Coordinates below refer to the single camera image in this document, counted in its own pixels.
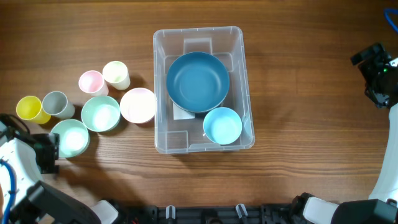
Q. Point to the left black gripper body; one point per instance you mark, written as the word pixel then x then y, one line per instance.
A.
pixel 46 145

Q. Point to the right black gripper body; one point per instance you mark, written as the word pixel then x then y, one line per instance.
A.
pixel 370 70

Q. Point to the mint green bowl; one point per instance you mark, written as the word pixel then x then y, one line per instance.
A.
pixel 101 113
pixel 74 137

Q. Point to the yellow plastic cup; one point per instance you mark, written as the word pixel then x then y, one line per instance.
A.
pixel 29 108

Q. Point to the grey plastic cup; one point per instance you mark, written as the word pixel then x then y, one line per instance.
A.
pixel 57 104

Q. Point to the cream plastic cup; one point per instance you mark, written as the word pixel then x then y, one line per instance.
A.
pixel 117 75

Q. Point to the pink plastic bowl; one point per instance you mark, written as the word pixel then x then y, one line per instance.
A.
pixel 138 105

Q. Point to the dark blue plate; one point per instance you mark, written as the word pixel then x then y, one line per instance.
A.
pixel 197 82

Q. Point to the light blue bowl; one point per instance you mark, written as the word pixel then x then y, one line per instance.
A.
pixel 222 125

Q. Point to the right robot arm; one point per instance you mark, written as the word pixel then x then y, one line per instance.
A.
pixel 380 207

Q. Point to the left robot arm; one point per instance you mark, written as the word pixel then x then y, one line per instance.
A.
pixel 26 198

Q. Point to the clear plastic storage container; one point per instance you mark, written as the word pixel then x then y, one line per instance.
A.
pixel 187 135

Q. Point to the pink plastic cup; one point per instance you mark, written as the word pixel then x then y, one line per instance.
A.
pixel 93 83

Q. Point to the white paper label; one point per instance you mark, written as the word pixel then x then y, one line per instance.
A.
pixel 180 114

